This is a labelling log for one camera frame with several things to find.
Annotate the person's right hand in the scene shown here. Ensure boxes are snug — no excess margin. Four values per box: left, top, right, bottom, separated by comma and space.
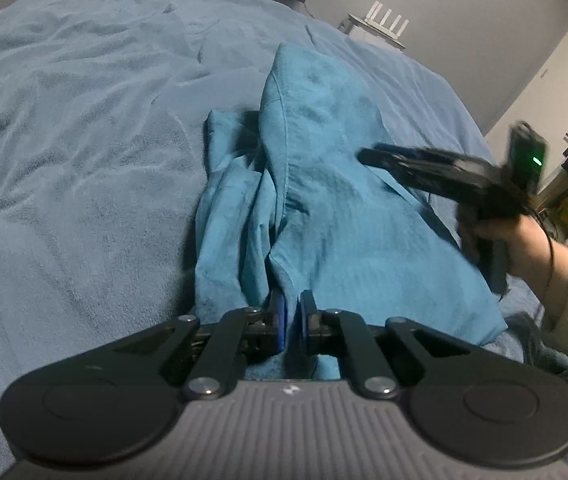
472, 215, 563, 287

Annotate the blue fleece blanket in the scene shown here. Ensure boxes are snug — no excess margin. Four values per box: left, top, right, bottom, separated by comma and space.
0, 0, 568, 480

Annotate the teal hoodie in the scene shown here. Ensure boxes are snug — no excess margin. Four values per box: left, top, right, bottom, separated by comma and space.
193, 42, 510, 382

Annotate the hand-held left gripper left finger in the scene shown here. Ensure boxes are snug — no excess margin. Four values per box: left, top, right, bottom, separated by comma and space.
108, 290, 291, 402

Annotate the white door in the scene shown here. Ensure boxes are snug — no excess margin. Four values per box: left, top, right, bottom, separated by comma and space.
484, 17, 568, 196

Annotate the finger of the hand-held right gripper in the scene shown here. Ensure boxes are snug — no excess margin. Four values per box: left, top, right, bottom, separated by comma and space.
358, 149, 465, 202
375, 143, 466, 165

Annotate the white router with antennas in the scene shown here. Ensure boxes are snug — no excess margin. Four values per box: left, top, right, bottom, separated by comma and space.
363, 2, 411, 32

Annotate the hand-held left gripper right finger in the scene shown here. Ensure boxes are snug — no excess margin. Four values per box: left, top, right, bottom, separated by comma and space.
298, 290, 465, 402

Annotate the black cable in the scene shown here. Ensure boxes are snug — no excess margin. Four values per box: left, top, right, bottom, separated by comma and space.
528, 203, 567, 303

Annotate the small white stand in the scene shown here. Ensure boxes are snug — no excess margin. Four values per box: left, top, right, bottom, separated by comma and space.
339, 12, 407, 52

